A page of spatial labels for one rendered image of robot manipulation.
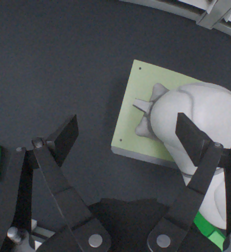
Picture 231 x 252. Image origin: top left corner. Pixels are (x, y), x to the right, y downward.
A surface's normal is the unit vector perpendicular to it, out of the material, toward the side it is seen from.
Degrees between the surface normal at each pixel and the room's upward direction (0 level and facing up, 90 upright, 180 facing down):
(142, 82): 0
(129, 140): 0
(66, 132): 87
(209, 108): 3
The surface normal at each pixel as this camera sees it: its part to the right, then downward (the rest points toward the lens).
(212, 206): -0.64, 0.37
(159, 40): -0.01, 0.04
